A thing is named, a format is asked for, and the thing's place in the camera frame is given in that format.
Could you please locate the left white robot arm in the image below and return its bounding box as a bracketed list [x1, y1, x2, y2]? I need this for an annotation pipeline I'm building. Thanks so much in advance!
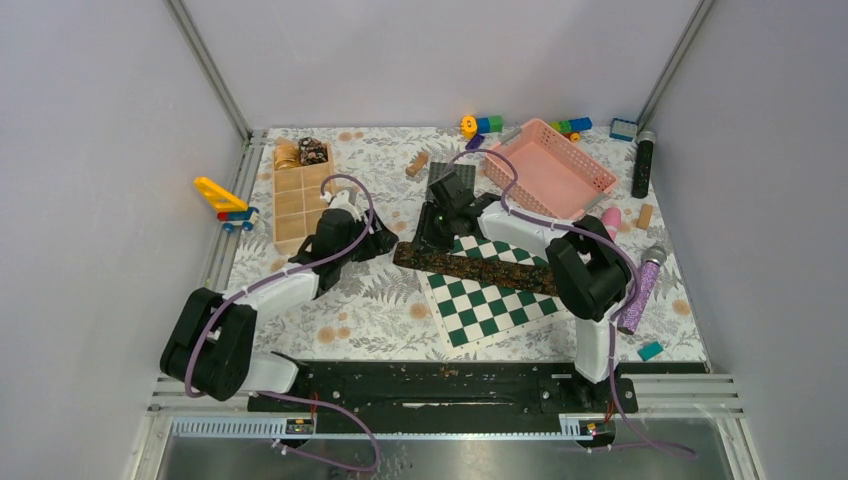
[159, 208, 398, 411]

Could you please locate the grey studded baseplate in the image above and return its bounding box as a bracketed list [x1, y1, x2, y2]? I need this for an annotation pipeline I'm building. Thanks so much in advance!
[426, 162, 476, 190]

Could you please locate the black toy microphone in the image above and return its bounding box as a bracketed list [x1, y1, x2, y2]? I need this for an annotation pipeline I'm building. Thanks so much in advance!
[631, 130, 657, 199]

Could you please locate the rolled golden tie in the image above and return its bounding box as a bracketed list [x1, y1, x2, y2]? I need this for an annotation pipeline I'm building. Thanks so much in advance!
[273, 145, 301, 171]

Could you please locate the rolled floral black tie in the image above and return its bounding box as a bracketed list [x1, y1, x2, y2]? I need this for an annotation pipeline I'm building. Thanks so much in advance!
[298, 137, 329, 166]

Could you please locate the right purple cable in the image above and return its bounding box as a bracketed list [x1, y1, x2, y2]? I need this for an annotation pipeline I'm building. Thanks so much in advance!
[445, 148, 698, 462]

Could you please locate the small wooden arch block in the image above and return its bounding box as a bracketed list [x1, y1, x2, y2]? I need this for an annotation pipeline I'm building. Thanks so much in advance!
[405, 151, 429, 177]

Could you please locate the teal small block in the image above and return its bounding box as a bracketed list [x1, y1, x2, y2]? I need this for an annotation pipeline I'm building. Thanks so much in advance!
[638, 342, 664, 362]

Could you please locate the yellow toy ladder vehicle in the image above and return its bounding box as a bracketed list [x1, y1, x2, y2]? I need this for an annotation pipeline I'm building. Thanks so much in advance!
[193, 176, 260, 233]

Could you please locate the blue grey toy brick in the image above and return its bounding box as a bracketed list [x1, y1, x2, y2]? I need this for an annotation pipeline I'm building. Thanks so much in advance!
[609, 118, 639, 142]

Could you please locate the yellow round toy block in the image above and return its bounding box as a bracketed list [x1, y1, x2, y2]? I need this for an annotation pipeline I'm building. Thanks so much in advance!
[460, 115, 479, 139]

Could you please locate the green white chessboard mat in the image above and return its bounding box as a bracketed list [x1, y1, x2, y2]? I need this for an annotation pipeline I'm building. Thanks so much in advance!
[417, 271, 575, 355]

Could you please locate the black key-patterned necktie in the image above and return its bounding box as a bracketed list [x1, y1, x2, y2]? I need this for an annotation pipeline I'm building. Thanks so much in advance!
[393, 242, 558, 297]

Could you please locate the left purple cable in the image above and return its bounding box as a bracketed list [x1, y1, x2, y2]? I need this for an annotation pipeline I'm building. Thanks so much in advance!
[183, 173, 384, 474]

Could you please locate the small wooden rectangular block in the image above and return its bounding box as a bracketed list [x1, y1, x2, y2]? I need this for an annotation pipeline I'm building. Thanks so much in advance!
[636, 204, 654, 230]

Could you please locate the purple toy brick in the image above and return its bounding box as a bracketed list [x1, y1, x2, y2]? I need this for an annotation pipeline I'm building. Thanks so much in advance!
[465, 133, 485, 150]

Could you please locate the wooden compartment box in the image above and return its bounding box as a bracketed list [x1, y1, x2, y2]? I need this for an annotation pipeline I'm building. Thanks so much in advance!
[272, 138, 336, 255]

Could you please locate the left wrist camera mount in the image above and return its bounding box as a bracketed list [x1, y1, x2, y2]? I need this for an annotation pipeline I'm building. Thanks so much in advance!
[321, 188, 362, 219]

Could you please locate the pink perforated plastic basket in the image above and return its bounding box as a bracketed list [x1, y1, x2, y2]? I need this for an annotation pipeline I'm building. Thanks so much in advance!
[482, 119, 619, 220]

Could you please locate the multicolour toy brick train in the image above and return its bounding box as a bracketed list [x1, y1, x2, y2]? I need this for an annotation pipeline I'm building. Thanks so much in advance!
[548, 117, 593, 143]

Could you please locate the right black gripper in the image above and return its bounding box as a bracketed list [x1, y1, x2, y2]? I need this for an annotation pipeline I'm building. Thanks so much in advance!
[409, 201, 459, 257]

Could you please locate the purple glitter toy microphone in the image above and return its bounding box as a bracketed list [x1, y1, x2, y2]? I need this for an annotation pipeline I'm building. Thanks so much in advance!
[618, 244, 668, 335]

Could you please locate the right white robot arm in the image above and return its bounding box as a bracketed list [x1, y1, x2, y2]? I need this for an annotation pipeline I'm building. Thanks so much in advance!
[406, 173, 634, 412]

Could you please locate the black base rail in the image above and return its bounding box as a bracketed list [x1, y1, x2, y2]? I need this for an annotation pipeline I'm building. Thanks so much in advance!
[248, 357, 709, 436]

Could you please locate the pink toy microphone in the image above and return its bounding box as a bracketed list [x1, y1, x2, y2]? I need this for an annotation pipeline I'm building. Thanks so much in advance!
[600, 207, 622, 241]

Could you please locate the purple cable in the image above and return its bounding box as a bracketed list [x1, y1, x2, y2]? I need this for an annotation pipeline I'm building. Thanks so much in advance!
[183, 173, 384, 474]
[445, 148, 698, 462]

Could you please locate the green toy brick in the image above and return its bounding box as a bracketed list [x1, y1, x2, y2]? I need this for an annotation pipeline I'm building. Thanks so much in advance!
[488, 115, 504, 133]

